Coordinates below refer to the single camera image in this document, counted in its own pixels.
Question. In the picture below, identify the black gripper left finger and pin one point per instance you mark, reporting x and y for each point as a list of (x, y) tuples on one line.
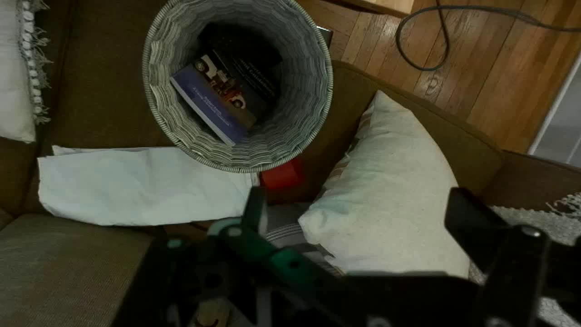
[(254, 210)]

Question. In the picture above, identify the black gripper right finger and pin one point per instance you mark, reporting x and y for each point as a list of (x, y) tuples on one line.
[(474, 228)]

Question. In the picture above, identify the white cloth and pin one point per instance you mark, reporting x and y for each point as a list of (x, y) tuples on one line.
[(133, 188)]

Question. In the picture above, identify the grey woven basket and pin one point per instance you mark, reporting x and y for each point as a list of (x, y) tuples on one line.
[(302, 121)]

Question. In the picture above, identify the small red object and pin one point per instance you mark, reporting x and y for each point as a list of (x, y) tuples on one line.
[(282, 177)]

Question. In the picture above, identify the plain cream square pillow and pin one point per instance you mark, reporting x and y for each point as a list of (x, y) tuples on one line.
[(387, 193)]

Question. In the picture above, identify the dark blue book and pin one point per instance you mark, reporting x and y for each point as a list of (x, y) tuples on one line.
[(211, 101)]

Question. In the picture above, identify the brown fabric sofa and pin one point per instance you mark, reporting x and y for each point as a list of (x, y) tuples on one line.
[(96, 92)]

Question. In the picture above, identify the white door frame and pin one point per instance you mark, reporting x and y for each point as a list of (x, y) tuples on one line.
[(559, 128)]

